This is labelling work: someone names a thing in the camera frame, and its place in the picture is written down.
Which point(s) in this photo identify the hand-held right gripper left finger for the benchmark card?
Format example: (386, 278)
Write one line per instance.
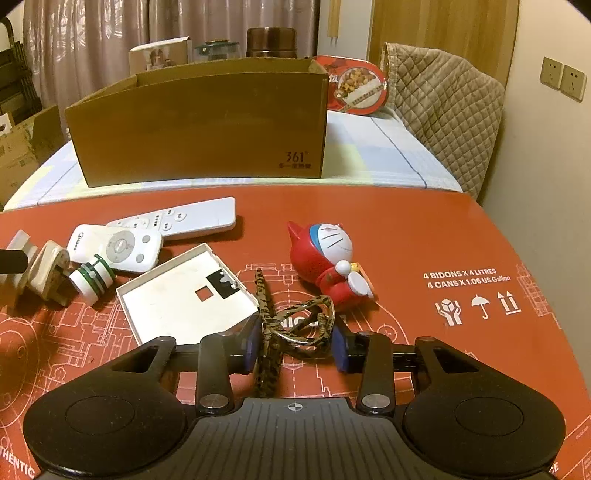
(253, 342)

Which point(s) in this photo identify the white plug adapter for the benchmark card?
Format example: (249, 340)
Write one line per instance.
(21, 244)

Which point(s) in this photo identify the brown metal thermos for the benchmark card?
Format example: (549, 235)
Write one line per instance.
(271, 44)

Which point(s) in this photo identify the dark wooden rack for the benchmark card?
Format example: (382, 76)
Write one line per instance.
(16, 78)

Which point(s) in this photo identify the long white remote control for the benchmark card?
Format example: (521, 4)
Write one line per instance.
(203, 214)

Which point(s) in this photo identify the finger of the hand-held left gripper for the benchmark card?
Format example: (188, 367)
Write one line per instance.
(11, 261)

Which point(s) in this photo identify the white square plastic plate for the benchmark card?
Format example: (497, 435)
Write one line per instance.
(175, 295)

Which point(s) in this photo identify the beige quilted chair cover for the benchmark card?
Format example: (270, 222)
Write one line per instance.
(452, 106)

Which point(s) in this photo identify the white product box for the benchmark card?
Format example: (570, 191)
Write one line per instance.
(157, 55)

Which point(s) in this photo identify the white wardrobe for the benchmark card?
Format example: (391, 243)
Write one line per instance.
(351, 27)

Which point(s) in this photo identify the cream power plug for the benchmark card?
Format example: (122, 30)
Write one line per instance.
(48, 272)

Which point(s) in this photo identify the red printed cardboard sheet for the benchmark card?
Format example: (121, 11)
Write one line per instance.
(461, 240)

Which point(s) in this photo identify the red and blue cat toy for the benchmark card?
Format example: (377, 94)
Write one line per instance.
(323, 258)

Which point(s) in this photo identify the glass jar with green lid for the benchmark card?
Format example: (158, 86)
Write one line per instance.
(216, 50)

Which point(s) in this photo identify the short white remote control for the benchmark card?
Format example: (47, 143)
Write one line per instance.
(124, 247)

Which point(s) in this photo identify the stack of flat cardboard boxes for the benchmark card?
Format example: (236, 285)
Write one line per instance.
(23, 147)

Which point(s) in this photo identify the pink-grey patterned curtain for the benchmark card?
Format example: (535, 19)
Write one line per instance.
(115, 37)

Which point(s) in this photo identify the red instant meal package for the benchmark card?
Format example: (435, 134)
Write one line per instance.
(358, 85)

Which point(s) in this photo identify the beige wall socket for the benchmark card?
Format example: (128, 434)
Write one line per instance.
(572, 82)
(551, 72)

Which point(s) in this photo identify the brown cardboard box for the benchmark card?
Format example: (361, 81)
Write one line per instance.
(198, 129)

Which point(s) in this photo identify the wooden door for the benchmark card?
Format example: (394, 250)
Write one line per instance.
(443, 27)

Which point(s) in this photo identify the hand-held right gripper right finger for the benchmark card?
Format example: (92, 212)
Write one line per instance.
(339, 347)

